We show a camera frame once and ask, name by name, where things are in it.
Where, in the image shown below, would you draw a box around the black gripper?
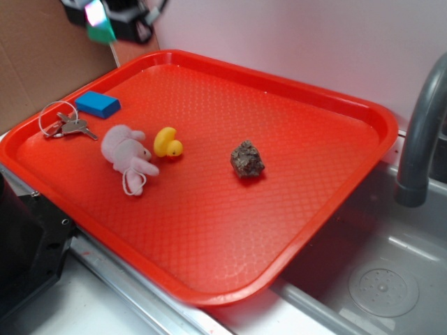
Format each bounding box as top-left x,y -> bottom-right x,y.
60,0 -> 168,44

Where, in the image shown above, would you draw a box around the green rectangular block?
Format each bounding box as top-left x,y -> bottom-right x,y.
87,21 -> 116,44

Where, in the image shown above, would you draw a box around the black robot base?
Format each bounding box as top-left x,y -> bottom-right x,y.
1,177 -> 75,321

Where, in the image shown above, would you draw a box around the blue rectangular block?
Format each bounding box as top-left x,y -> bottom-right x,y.
75,91 -> 122,119

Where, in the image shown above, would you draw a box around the brown cardboard panel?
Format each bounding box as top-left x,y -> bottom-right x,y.
1,1 -> 159,133

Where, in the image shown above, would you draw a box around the pink plush bunny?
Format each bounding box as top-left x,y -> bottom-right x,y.
101,125 -> 159,196

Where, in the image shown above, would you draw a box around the yellow rubber duck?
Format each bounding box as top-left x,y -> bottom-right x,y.
153,127 -> 184,158

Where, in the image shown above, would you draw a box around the brown rough rock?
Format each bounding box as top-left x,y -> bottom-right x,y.
230,140 -> 265,179

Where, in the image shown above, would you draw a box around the grey sink faucet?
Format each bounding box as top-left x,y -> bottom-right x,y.
395,54 -> 446,207

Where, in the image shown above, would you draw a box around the grey toy sink basin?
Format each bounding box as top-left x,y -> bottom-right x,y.
212,164 -> 446,334

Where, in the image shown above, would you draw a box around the silver keys on wire ring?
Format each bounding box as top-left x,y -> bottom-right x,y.
38,100 -> 98,141

